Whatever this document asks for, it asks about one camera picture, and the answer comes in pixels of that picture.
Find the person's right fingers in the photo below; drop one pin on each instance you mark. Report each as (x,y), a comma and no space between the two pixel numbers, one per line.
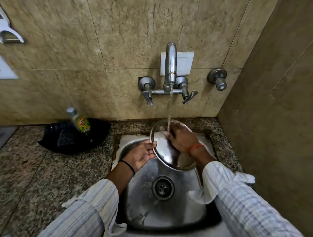
(172,133)

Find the sink drain strainer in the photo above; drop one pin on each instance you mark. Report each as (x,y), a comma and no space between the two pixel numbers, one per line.
(162,188)

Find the person's right hand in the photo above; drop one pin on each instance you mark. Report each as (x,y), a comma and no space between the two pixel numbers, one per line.
(182,141)

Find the white wall plate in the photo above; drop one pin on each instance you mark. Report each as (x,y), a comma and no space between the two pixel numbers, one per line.
(6,69)

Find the chrome wall valve knob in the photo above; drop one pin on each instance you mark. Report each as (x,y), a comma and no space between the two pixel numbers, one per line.
(218,78)

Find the chrome wall mixer tap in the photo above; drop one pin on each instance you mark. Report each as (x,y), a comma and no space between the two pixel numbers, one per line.
(170,80)

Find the steel sink basin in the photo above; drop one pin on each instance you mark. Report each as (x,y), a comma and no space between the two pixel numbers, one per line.
(159,195)

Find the dark scrub pad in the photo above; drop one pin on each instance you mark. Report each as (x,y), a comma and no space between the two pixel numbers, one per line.
(64,138)

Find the person's left hand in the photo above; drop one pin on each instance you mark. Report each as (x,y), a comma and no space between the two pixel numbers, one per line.
(140,156)

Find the orange wrist thread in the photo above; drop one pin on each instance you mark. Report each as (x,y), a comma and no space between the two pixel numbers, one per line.
(195,148)

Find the black wrist band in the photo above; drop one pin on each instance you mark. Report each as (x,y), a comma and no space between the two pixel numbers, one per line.
(128,166)

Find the black plastic tray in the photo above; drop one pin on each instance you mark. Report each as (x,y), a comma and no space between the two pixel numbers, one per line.
(73,136)

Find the round steel plate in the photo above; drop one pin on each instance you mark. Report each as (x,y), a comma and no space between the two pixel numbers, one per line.
(168,153)

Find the green dish soap bottle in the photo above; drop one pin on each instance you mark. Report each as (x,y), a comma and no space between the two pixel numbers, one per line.
(79,121)

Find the person's left forearm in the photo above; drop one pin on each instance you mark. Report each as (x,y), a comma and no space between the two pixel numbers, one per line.
(97,202)

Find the person's right forearm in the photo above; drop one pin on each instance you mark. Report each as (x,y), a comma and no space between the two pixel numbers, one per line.
(237,195)

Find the person's left thumb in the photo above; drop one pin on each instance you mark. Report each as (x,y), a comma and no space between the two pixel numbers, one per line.
(150,144)

